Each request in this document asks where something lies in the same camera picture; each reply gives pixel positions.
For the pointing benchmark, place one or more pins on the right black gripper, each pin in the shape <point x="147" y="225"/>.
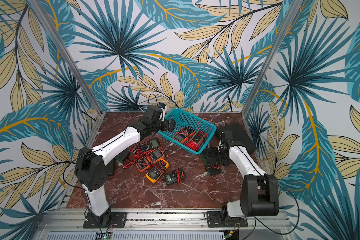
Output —
<point x="213" y="155"/>

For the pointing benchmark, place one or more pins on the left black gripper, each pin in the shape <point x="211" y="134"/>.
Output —
<point x="172" y="125"/>

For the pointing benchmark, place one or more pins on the green black multimeter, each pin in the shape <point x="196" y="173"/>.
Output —
<point x="210" y="171"/>

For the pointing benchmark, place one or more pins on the orange grey multimeter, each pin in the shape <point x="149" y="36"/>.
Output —
<point x="181" y="136"/>

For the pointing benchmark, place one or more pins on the small dark green multimeter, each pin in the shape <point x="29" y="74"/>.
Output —
<point x="175" y="177"/>

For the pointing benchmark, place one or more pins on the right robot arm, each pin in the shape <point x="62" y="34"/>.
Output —
<point x="260" y="191"/>

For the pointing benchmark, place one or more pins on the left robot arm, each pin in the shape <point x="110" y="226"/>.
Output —
<point x="91" y="164"/>

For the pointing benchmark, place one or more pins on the teal plastic basket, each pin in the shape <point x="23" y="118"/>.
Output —
<point x="184" y="119"/>

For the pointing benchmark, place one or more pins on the dark red multimeter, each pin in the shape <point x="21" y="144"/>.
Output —
<point x="141" y="149"/>

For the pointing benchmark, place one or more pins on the orange red multimeter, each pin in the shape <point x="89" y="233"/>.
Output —
<point x="147" y="161"/>

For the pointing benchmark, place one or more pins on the yellow orange multimeter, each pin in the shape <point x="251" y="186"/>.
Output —
<point x="157" y="170"/>

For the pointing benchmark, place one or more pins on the black case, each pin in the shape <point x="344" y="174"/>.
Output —
<point x="239" y="134"/>

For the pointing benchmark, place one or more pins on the green black device left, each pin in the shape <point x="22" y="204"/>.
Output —
<point x="122" y="157"/>

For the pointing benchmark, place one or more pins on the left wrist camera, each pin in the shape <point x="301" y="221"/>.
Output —
<point x="162" y="106"/>

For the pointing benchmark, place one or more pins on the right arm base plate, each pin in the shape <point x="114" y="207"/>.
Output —
<point x="216" y="219"/>

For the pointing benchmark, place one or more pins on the aluminium front rail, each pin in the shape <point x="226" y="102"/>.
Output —
<point x="163" y="224"/>

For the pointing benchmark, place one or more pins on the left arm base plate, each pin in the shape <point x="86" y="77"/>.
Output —
<point x="114" y="220"/>

